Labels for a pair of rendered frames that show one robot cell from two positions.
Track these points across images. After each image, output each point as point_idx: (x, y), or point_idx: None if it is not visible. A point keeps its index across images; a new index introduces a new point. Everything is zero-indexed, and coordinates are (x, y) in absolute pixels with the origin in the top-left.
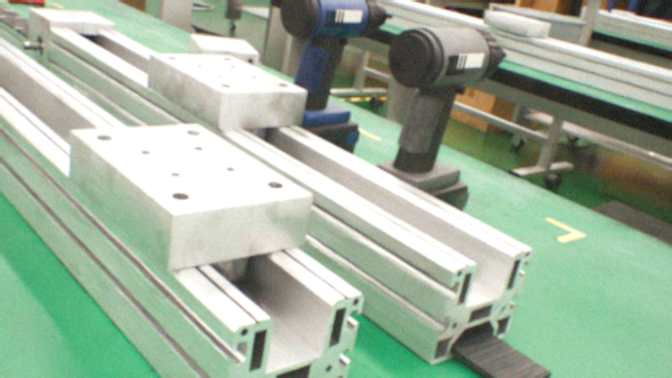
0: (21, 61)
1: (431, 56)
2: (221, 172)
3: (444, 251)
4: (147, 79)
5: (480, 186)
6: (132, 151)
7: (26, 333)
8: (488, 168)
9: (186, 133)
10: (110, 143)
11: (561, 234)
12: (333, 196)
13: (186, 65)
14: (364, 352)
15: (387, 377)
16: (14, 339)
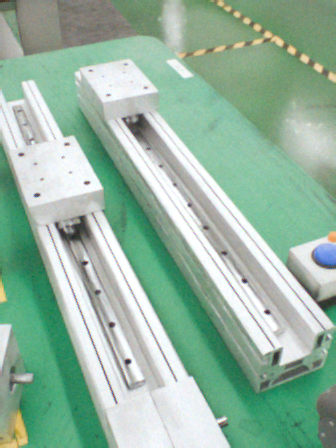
0: (200, 238)
1: None
2: (107, 74)
3: (28, 86)
4: (100, 226)
5: None
6: (136, 81)
7: (170, 126)
8: None
9: (111, 94)
10: (143, 85)
11: None
12: (48, 110)
13: (80, 171)
14: (59, 119)
15: (58, 112)
16: (173, 124)
